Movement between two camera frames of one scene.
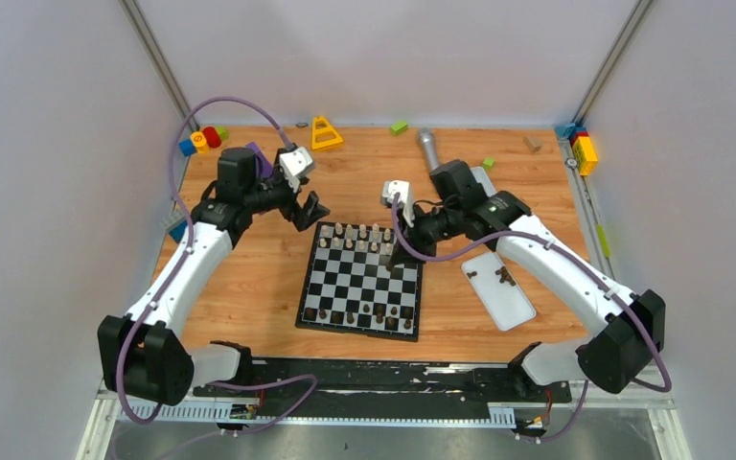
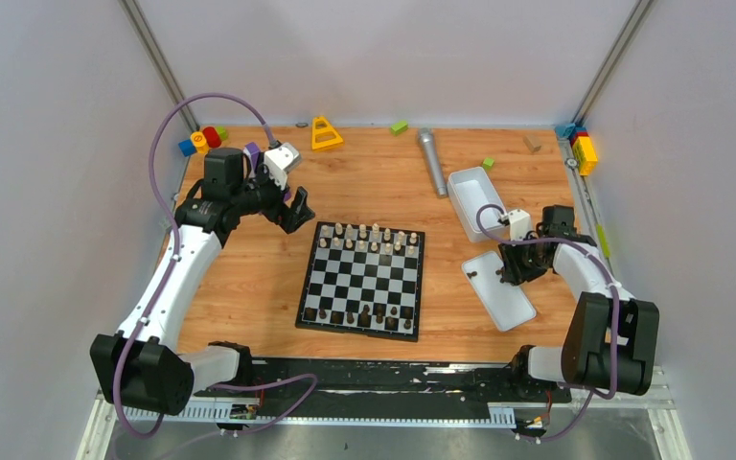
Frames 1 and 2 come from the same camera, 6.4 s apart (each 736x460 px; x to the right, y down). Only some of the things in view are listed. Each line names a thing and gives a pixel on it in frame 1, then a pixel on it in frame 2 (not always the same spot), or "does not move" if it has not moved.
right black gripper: x=414 y=239 → x=515 y=273
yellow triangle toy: x=323 y=134 does not move
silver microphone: x=430 y=148 does not move
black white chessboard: x=350 y=288 does not move
